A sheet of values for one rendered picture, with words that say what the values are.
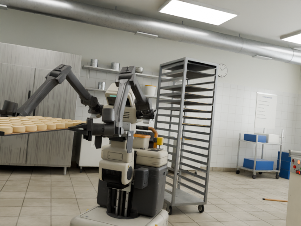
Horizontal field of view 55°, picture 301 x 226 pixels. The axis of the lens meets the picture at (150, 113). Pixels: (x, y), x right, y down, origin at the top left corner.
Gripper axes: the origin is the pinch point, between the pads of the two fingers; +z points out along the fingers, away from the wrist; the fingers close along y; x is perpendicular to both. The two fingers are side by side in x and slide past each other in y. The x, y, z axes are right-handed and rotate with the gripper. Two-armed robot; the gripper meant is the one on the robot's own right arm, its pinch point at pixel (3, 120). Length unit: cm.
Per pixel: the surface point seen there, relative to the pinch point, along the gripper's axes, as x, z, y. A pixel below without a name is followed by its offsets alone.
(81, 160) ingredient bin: 117, -356, -88
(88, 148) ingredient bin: 129, -356, -67
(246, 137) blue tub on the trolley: 485, -344, -32
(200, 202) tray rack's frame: 212, -125, -93
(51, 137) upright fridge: 61, -339, -47
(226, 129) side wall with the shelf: 465, -388, -20
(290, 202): 246, -32, -65
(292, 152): 247, -34, -18
